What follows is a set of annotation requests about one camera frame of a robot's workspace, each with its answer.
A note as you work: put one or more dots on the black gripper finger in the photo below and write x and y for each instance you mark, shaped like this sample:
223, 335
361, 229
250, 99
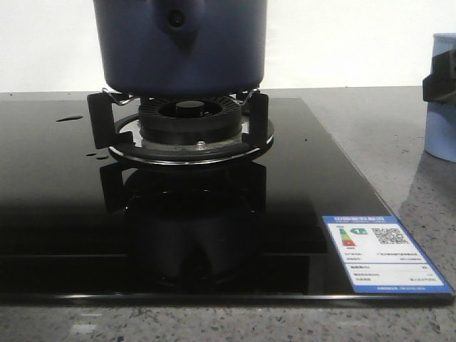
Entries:
439, 86

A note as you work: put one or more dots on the light blue plastic cup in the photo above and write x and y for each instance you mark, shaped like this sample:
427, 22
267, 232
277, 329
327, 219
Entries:
440, 121

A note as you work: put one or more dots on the blue energy label sticker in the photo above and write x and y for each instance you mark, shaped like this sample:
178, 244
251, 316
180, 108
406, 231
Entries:
380, 257

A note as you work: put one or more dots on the right gas burner head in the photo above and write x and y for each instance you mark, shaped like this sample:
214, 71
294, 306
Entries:
186, 121

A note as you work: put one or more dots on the black right pan support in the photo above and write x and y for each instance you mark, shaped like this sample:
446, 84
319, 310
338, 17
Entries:
123, 139

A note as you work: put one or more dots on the black glass gas cooktop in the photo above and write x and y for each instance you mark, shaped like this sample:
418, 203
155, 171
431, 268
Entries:
79, 228

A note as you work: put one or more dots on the blue saucepan with handle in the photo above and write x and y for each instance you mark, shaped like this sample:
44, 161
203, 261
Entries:
182, 48

